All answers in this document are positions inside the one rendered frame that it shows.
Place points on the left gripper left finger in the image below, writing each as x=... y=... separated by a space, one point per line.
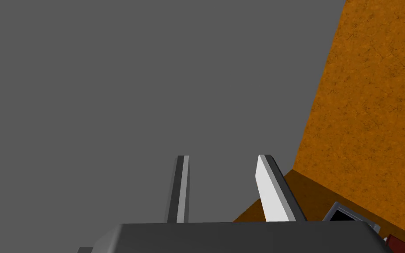
x=179 y=193

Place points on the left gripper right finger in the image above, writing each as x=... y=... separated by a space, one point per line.
x=276 y=196

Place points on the grey framed black appliance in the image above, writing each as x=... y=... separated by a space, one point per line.
x=346 y=215

